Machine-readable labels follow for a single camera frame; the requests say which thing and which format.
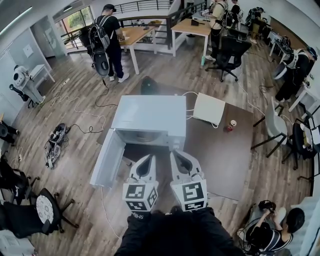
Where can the person's right forearm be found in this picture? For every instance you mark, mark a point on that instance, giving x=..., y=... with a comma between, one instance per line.
x=212, y=217

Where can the red soda can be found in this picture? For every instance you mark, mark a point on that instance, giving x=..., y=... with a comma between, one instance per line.
x=231, y=125

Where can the green bottle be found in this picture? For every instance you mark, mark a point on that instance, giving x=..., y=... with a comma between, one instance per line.
x=203, y=60

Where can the black and grey backpack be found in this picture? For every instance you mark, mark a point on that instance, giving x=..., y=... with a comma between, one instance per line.
x=100, y=40

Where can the black chair holding papers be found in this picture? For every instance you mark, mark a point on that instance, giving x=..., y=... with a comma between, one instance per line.
x=300, y=142

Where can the small white table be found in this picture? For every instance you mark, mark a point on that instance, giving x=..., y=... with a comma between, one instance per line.
x=41, y=70

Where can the black bag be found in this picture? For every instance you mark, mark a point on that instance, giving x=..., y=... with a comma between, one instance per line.
x=149, y=86

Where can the person's left forearm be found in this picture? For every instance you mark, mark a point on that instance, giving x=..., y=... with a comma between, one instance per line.
x=137, y=221

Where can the round patterned seat cushion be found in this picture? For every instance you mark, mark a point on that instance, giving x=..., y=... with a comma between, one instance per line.
x=43, y=208

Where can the white flat box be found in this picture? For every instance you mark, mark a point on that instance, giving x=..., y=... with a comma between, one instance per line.
x=208, y=108

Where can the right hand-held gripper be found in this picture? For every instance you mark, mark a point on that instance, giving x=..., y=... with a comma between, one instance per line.
x=191, y=195

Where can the black swivel chair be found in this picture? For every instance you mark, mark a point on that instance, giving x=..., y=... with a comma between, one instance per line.
x=13, y=175

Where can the wooden desk with white legs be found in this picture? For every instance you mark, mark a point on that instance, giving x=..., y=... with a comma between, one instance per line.
x=136, y=32
x=191, y=27

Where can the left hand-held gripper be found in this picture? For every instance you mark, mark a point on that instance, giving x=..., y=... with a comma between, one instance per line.
x=138, y=195

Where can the black metal railing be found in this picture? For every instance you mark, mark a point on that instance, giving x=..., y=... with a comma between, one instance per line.
x=140, y=5

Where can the white microwave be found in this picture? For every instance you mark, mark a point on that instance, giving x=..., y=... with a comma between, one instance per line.
x=150, y=110

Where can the white chair with black legs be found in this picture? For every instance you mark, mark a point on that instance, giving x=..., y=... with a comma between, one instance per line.
x=275, y=122

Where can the black mesh office chair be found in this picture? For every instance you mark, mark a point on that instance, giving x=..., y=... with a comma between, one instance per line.
x=231, y=53

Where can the person's black-clothed body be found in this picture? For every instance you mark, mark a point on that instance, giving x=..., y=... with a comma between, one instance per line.
x=180, y=235

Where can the white power strip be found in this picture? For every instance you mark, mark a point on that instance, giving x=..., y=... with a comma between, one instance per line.
x=64, y=82

